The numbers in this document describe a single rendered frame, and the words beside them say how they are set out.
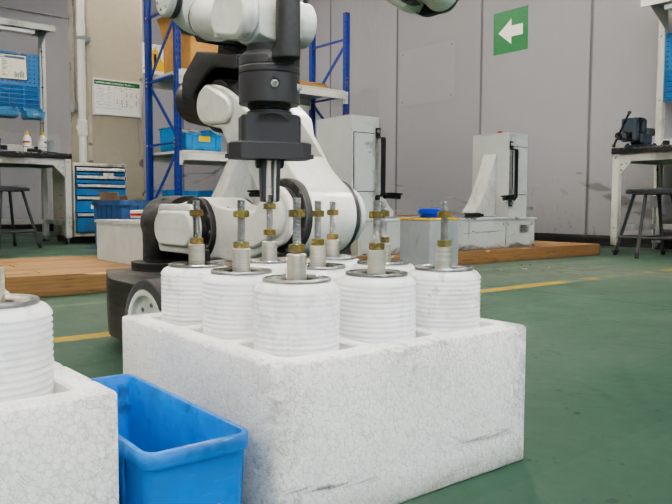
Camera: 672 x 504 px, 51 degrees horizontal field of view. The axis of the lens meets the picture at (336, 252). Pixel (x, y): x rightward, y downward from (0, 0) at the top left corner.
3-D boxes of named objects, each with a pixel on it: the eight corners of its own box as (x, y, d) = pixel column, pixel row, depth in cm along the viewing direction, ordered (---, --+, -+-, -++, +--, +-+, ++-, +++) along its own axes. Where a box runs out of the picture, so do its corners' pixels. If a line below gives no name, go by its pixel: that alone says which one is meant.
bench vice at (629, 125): (637, 150, 520) (638, 117, 519) (660, 149, 507) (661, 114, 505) (607, 147, 494) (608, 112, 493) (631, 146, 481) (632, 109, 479)
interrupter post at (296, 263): (292, 281, 79) (292, 252, 79) (311, 282, 78) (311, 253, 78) (281, 284, 77) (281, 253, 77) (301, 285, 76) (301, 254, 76)
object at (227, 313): (253, 433, 82) (253, 278, 80) (187, 421, 86) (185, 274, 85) (294, 411, 90) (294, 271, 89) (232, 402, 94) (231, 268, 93)
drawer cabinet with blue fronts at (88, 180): (53, 241, 641) (52, 165, 636) (104, 239, 671) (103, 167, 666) (76, 244, 596) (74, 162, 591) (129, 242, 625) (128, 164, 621)
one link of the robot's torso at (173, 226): (153, 254, 168) (152, 199, 167) (226, 251, 181) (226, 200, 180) (194, 260, 152) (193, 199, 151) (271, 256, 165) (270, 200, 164)
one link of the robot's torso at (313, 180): (276, 271, 130) (187, 119, 155) (349, 266, 141) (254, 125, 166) (309, 209, 121) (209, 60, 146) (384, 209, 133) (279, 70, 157)
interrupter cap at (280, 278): (282, 278, 82) (282, 272, 82) (341, 281, 79) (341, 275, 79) (249, 285, 76) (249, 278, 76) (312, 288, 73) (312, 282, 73)
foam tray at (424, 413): (123, 442, 99) (121, 315, 98) (339, 396, 123) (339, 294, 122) (277, 548, 68) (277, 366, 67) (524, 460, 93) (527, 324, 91)
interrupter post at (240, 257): (244, 276, 85) (244, 249, 85) (227, 275, 86) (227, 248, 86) (254, 274, 87) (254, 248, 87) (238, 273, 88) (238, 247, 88)
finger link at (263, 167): (264, 201, 104) (264, 159, 104) (268, 201, 101) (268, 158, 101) (254, 201, 104) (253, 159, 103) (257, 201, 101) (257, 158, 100)
